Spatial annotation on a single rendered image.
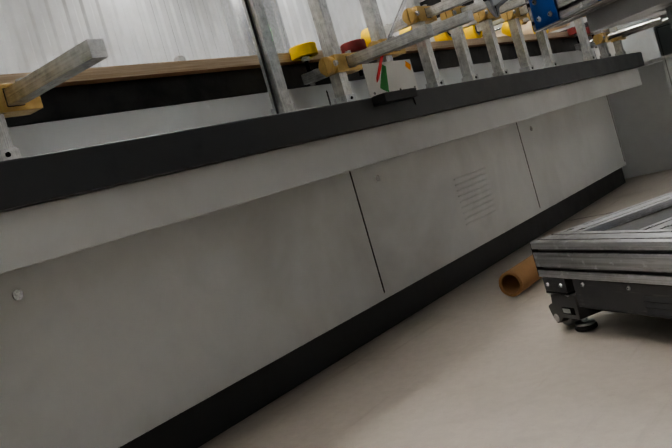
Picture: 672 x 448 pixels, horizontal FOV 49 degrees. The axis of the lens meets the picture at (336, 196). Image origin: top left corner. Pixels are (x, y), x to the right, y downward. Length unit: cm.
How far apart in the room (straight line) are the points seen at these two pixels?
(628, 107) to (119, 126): 353
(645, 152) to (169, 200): 362
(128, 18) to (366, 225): 895
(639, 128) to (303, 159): 317
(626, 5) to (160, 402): 136
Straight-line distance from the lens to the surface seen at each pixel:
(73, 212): 144
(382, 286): 237
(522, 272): 242
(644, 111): 476
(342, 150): 201
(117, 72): 179
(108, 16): 1084
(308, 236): 214
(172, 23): 1149
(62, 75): 126
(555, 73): 331
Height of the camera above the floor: 53
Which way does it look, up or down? 2 degrees down
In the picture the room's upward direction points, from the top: 16 degrees counter-clockwise
